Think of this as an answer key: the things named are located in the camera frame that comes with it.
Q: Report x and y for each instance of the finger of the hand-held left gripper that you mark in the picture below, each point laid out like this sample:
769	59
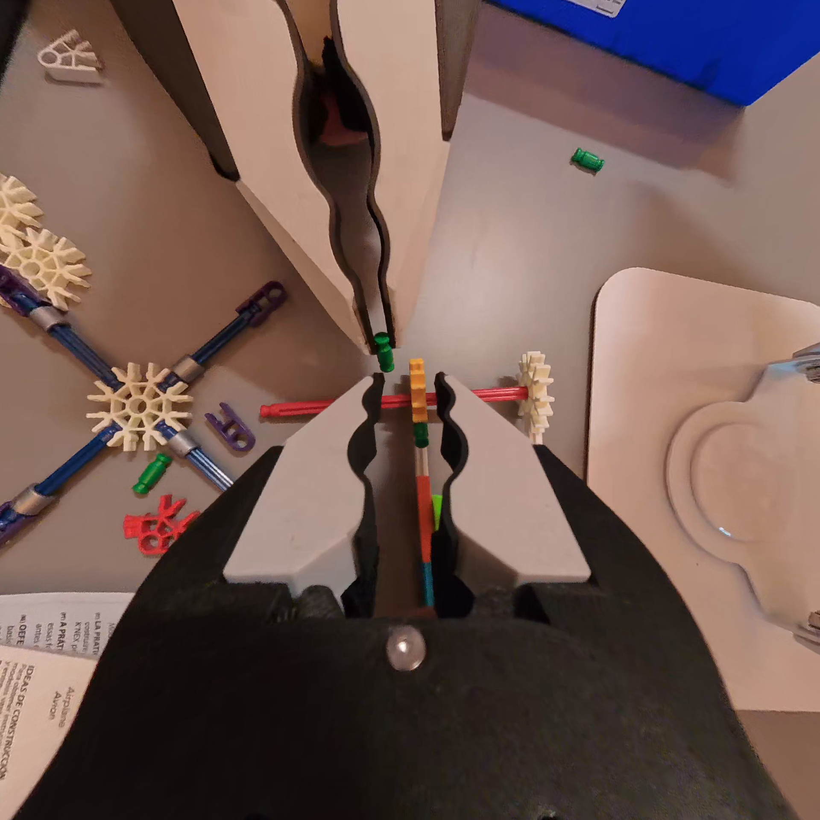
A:
403	96
256	96

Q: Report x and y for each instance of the purple toy clip connector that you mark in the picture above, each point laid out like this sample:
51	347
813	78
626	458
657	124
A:
227	426

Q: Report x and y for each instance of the white fan toy connector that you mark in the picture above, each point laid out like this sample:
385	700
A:
77	75

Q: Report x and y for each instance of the green short toy rod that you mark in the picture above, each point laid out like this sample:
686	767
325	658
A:
420	435
152	474
588	160
384	355

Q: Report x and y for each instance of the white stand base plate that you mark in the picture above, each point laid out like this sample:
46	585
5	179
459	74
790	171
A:
640	384

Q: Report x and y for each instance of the toy instruction booklet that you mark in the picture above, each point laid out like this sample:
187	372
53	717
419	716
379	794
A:
38	704

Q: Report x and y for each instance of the colourful toy cart frame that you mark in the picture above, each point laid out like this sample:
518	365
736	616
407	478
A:
417	384

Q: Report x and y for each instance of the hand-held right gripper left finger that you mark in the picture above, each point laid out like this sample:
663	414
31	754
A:
294	512

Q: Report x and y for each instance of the tagged blue plastic bin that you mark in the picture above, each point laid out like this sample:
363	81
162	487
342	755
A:
672	38

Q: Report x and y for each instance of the blue rod cross white hub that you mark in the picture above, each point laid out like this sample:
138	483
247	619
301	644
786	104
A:
187	368

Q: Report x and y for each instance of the stand foot bracket with dome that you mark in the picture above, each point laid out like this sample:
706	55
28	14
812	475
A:
737	480

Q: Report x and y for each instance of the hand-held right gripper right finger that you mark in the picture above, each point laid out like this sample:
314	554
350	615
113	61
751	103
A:
519	512

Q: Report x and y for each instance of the red toy fan connector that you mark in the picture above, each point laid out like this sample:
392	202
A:
131	528

